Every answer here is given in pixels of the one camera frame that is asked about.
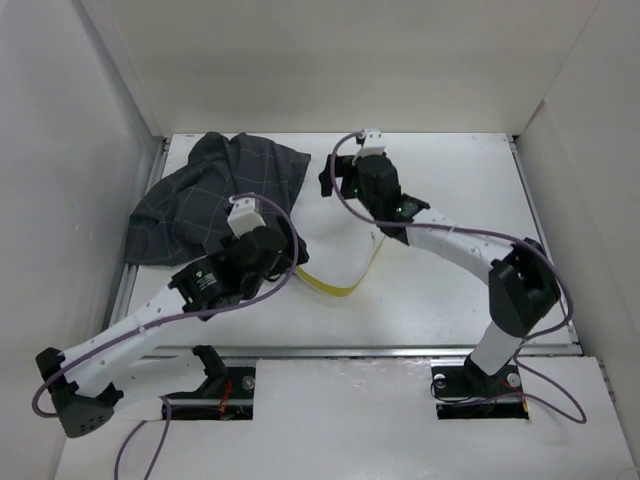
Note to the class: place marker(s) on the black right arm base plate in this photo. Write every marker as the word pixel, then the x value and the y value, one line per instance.
pixel 457 382

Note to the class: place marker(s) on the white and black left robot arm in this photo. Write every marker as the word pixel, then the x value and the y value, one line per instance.
pixel 85 385

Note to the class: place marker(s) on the aluminium front rail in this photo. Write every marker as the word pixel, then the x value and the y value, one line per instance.
pixel 567 350

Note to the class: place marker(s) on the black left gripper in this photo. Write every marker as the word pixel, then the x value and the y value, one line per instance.
pixel 279 267

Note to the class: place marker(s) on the dark grey checked pillowcase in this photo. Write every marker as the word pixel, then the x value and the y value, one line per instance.
pixel 184 215

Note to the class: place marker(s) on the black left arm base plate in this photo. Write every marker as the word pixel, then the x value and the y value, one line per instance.
pixel 241 379

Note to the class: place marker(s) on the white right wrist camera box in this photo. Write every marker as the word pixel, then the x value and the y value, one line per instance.
pixel 371 142

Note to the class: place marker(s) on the white pillow with yellow band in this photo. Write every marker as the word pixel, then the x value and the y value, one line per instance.
pixel 341 247

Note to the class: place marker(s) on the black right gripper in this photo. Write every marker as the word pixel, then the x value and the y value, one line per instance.
pixel 345 169

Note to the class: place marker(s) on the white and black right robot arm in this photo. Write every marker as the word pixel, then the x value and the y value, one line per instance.
pixel 521 287

